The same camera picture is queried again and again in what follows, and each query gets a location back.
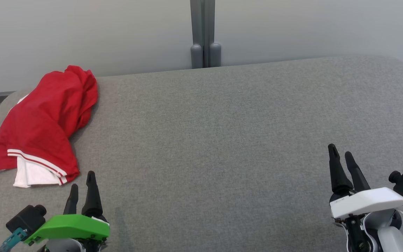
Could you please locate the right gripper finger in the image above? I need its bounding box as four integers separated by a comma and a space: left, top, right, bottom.
344, 151, 372, 193
327, 143, 354, 195

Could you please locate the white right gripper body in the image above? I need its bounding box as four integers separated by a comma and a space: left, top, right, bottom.
329, 187, 403, 252

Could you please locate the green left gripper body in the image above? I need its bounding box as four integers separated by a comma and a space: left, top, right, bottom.
23, 213, 110, 252

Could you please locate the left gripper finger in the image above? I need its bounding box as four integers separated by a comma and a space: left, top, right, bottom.
82, 171, 103, 217
63, 184, 79, 215

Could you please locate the red Bulls basketball jersey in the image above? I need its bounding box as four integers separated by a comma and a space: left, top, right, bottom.
0, 75, 81, 188

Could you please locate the grey fabric sofa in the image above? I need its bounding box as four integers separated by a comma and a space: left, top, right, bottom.
0, 54, 403, 252

